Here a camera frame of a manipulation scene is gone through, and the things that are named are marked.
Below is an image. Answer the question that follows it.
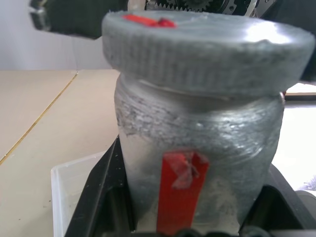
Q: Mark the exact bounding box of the grey tape-wrapped jar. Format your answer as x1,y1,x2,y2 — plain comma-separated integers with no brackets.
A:
114,74,285,236

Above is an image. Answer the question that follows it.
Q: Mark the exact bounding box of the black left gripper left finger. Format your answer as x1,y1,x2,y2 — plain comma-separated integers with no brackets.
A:
64,138,137,237

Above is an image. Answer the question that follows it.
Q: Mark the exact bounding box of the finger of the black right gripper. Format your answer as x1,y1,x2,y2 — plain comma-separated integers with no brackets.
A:
256,0,316,82
29,0,129,40

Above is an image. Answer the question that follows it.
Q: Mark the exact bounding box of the clear plastic box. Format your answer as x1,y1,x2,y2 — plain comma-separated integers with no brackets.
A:
50,150,107,237

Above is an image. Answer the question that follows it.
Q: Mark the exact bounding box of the grey ribbed jar lid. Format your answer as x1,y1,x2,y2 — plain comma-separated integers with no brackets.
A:
101,9,316,97

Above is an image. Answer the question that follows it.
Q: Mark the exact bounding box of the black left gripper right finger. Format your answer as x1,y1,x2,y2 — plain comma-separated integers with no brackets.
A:
238,162,316,237

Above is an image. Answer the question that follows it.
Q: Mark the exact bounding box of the tan flat board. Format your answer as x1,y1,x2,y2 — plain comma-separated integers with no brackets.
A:
285,82,316,101

